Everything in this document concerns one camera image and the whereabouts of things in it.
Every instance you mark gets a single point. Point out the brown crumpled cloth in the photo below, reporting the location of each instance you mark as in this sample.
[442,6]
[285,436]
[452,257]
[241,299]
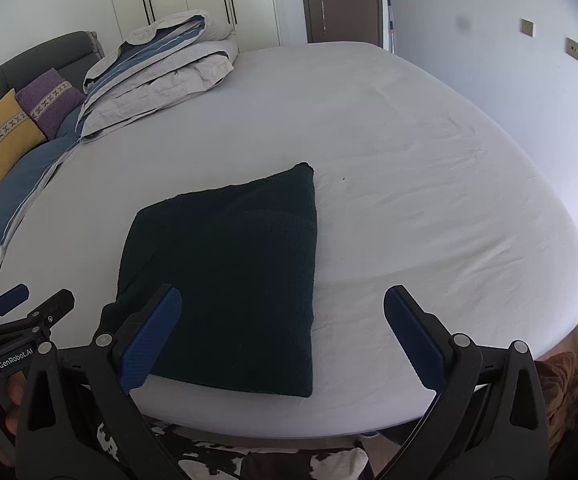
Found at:
[566,390]

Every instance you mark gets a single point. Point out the white sheeted bed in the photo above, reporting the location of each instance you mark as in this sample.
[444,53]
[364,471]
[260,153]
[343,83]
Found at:
[394,160]

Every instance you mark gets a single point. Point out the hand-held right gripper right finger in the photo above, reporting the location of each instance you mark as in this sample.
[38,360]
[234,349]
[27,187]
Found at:
[414,340]

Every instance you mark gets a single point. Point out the beige wall socket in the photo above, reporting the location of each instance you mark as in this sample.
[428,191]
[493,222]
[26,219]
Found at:
[527,27]
[573,49]

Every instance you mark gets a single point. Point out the thin pole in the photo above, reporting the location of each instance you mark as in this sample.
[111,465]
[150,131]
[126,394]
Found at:
[391,25]

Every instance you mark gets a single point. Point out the yellow patterned cushion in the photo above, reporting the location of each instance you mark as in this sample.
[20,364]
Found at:
[4,135]

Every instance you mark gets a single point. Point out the folded grey blue duvet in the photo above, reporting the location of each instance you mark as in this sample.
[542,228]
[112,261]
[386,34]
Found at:
[159,75]

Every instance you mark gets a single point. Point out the brown door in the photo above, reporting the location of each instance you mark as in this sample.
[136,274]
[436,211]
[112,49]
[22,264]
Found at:
[344,5]

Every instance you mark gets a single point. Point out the dark green sweater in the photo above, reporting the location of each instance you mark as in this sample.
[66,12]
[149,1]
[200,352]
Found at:
[229,270]

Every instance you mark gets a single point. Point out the purple patterned cushion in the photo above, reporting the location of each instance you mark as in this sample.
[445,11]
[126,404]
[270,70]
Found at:
[49,102]

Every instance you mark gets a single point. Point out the black white patterned clothing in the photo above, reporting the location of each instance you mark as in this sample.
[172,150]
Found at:
[279,465]

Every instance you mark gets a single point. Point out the grey upholstered headboard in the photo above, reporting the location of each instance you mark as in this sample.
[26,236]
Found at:
[29,60]

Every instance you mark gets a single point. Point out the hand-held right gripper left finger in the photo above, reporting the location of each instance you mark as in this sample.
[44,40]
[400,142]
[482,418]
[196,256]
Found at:
[151,330]

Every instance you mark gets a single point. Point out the blue pillow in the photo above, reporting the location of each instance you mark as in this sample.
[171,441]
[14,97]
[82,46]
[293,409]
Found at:
[19,185]

